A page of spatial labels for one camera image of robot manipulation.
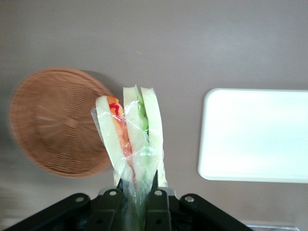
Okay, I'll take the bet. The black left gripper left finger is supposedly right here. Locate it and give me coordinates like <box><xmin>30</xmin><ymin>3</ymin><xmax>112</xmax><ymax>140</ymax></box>
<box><xmin>92</xmin><ymin>180</ymin><xmax>125</xmax><ymax>231</ymax></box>

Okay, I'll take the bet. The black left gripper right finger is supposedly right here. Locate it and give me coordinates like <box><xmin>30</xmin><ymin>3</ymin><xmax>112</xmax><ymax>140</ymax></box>
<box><xmin>145</xmin><ymin>168</ymin><xmax>180</xmax><ymax>231</ymax></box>

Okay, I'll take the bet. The plastic-wrapped triangle sandwich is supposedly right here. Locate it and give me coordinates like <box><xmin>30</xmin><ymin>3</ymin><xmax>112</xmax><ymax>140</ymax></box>
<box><xmin>90</xmin><ymin>83</ymin><xmax>168</xmax><ymax>231</ymax></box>

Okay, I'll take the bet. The round brown wicker basket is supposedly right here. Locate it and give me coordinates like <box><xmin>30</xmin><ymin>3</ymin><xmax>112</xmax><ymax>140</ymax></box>
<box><xmin>8</xmin><ymin>67</ymin><xmax>116</xmax><ymax>179</ymax></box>

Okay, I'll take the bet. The beige plastic tray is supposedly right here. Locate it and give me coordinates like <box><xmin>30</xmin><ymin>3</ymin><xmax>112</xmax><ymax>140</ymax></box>
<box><xmin>197</xmin><ymin>88</ymin><xmax>308</xmax><ymax>183</ymax></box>

